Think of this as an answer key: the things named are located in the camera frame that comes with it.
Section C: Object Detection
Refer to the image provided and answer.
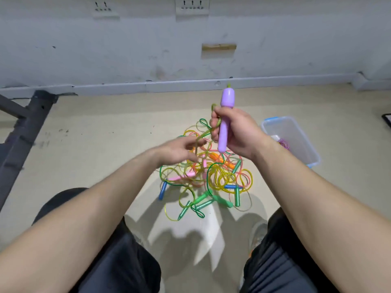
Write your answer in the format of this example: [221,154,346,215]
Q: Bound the person's right hand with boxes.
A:
[209,105,274,162]

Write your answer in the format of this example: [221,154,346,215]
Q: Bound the person's left hand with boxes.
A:
[153,135,209,170]

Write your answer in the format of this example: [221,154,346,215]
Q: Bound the purple-handled green skipping rope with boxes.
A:
[195,87,237,154]

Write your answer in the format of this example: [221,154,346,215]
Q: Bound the pink rope with black-yellow handles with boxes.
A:
[272,136,292,151]

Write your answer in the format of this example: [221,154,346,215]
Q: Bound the pile of colourful jump ropes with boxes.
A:
[158,118,254,221]

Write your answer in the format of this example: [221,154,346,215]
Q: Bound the clear storage box blue latches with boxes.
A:
[261,116,321,168]

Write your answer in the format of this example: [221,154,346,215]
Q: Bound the person's left forearm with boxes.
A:
[0,148,169,293]

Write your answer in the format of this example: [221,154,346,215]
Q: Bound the person's right forearm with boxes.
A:
[253,138,391,293]

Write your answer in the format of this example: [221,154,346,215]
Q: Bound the grey right shoe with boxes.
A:
[247,221,270,257]

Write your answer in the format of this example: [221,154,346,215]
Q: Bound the black shorts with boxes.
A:
[31,187,343,293]

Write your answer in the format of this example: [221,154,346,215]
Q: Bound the small wooden wall block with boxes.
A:
[202,43,237,53]

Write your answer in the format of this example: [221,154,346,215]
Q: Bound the black metal rack frame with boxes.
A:
[0,90,59,211]

